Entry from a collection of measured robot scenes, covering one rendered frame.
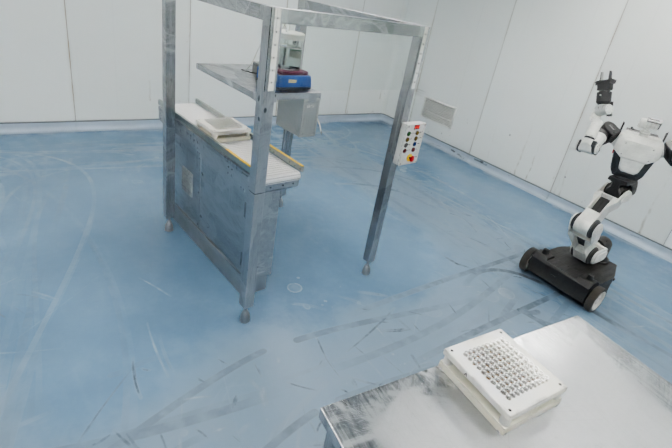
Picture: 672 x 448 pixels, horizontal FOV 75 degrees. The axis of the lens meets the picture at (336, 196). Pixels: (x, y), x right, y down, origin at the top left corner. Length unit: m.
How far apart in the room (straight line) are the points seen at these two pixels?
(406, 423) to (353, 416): 0.14
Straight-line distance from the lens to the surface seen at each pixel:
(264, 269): 2.76
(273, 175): 2.30
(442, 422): 1.30
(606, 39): 5.31
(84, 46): 5.24
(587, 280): 3.63
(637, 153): 3.59
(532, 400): 1.37
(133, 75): 5.37
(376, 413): 1.26
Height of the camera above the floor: 1.78
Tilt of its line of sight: 25 degrees down
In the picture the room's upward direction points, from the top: 10 degrees clockwise
